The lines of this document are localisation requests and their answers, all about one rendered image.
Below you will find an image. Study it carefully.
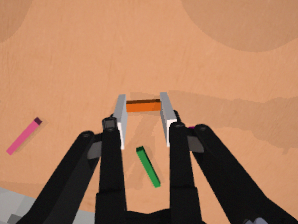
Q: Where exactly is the pink rod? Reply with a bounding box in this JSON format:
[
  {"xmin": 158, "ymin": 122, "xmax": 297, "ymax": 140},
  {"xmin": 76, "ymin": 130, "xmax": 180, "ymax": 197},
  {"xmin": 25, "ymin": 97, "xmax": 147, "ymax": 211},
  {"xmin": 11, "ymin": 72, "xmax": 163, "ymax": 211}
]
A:
[{"xmin": 6, "ymin": 117, "xmax": 42, "ymax": 155}]

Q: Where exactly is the green rod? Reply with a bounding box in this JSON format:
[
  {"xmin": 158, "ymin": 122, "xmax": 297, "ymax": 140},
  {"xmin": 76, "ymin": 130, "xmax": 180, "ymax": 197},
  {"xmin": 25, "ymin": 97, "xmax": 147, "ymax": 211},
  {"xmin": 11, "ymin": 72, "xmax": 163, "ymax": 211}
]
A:
[{"xmin": 136, "ymin": 146, "xmax": 161, "ymax": 188}]

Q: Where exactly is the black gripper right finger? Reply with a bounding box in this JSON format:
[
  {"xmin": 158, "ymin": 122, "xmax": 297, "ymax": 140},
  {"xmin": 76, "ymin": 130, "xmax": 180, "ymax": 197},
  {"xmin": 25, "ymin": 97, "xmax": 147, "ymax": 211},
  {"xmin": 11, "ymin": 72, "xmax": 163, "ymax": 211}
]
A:
[{"xmin": 160, "ymin": 92, "xmax": 298, "ymax": 224}]

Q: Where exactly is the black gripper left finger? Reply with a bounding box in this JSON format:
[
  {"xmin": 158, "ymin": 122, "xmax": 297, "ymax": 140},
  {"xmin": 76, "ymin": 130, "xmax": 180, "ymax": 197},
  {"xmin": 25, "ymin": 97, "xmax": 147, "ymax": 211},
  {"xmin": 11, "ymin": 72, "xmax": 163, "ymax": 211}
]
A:
[{"xmin": 16, "ymin": 94, "xmax": 128, "ymax": 224}]

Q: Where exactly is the orange rod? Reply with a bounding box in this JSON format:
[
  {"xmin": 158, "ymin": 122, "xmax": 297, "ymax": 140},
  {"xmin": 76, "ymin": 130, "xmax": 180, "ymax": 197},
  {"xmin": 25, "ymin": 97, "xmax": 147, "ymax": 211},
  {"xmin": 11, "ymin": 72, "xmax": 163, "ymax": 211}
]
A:
[{"xmin": 126, "ymin": 99, "xmax": 161, "ymax": 112}]

